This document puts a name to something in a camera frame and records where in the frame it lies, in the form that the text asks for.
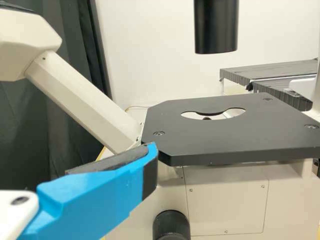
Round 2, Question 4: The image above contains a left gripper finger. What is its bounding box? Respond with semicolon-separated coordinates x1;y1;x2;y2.
18;141;159;240

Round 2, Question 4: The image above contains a cream microscope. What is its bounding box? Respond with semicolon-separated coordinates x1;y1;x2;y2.
0;0;320;240

